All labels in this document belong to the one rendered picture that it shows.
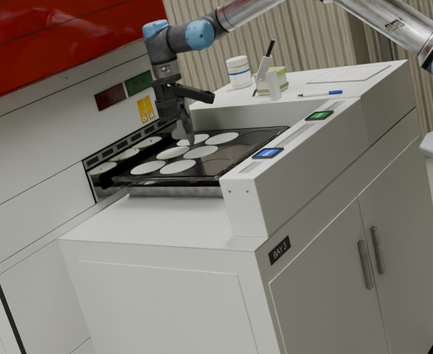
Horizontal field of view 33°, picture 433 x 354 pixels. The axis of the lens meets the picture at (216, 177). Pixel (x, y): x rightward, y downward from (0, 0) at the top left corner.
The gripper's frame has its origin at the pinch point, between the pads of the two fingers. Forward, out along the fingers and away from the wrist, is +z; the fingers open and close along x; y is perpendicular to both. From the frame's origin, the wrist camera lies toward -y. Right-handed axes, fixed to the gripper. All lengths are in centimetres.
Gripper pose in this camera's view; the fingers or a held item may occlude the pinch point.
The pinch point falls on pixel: (193, 142)
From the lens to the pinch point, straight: 212.7
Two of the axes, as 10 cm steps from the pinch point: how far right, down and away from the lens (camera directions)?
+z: 2.4, 9.2, 3.1
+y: -9.7, 2.1, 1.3
